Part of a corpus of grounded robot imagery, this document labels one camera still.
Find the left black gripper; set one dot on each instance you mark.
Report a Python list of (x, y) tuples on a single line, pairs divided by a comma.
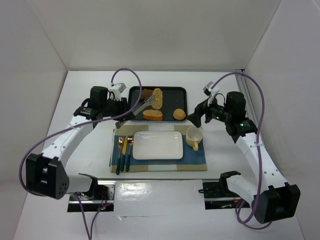
[(122, 107)]

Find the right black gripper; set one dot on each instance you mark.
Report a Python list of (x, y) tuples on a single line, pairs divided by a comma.
[(202, 111)]

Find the metal tongs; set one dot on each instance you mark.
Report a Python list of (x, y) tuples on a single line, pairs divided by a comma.
[(146, 103)]

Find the long bread slice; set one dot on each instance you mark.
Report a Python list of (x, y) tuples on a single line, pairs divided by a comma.
[(158, 94)]

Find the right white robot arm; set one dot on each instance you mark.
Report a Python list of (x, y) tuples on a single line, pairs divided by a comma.
[(272, 198)]

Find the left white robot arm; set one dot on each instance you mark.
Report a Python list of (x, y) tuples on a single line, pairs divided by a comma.
[(45, 172)]

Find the orange crust bread slice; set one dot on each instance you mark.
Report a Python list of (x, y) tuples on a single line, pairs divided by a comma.
[(152, 115)]

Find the dark brown bread piece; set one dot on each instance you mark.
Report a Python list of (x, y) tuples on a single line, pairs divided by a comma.
[(146, 93)]

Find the round bun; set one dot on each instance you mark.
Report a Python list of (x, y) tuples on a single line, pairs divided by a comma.
[(179, 114)]

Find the yellow mug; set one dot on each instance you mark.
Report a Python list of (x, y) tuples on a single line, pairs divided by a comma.
[(193, 137)]

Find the black baking tray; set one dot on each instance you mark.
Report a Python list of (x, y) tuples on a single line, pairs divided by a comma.
[(174, 97)]

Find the white rectangular plate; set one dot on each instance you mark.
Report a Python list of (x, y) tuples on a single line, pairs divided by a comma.
[(157, 145)]

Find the blue beige placemat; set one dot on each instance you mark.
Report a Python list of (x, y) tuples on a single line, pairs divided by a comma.
[(192, 161)]

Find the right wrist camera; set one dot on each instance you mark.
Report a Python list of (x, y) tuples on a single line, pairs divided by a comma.
[(210, 91)]

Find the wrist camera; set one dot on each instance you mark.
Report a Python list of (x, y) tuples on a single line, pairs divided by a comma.
[(210, 91), (116, 91)]

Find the gold fork green handle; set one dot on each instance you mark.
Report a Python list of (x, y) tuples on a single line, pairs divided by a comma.
[(120, 146)]

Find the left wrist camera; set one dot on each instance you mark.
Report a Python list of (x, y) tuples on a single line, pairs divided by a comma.
[(116, 91)]

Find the gold knife green handle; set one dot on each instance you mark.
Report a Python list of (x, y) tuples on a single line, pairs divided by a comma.
[(123, 158)]

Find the aluminium rail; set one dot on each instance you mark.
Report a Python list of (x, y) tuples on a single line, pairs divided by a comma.
[(243, 88)]

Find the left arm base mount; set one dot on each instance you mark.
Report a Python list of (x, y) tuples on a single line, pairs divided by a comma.
[(103, 197)]

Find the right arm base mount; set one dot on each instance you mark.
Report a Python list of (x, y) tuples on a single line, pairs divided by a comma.
[(215, 199)]

